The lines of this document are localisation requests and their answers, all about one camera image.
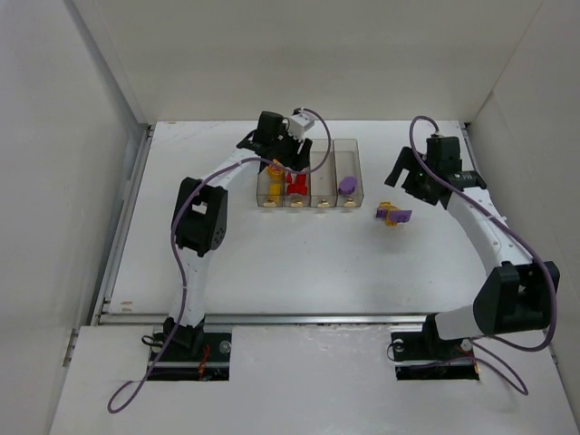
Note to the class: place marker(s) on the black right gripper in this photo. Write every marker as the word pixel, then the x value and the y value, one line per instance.
pixel 411 173

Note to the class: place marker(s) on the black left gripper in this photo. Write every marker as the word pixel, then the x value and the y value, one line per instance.
pixel 285 148

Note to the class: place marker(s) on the large red lego assembly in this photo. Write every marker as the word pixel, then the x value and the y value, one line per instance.
pixel 297 184

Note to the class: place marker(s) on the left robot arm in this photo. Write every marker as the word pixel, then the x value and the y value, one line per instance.
pixel 199 222

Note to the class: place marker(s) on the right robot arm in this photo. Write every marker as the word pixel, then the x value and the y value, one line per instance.
pixel 518 291

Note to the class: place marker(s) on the yellow lego plate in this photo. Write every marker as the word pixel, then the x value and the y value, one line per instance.
pixel 275 191

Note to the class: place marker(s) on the purple yellow lego figure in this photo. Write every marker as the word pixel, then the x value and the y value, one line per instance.
pixel 391 215

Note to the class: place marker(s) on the purple oval lego piece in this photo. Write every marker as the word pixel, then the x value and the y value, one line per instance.
pixel 347 186

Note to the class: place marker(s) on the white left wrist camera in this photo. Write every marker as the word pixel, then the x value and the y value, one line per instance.
pixel 299 123

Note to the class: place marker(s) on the right aluminium frame rail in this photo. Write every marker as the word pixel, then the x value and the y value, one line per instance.
pixel 469 144

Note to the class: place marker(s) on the front aluminium rail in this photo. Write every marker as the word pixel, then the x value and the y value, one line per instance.
pixel 267 319

